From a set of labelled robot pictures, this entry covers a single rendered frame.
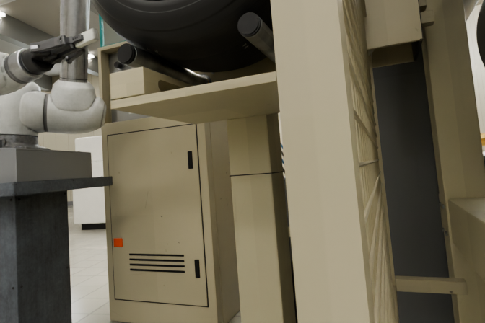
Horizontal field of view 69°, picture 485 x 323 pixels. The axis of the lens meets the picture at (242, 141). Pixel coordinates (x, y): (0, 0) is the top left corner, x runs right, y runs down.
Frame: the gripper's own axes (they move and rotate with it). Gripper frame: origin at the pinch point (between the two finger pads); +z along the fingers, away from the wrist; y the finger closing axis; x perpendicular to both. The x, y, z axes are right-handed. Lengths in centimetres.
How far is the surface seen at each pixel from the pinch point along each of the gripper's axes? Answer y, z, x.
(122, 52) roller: -11.0, 19.1, 14.0
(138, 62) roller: -8.4, 21.0, 16.1
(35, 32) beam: 398, -487, -326
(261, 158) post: 26, 32, 40
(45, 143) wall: 638, -788, -188
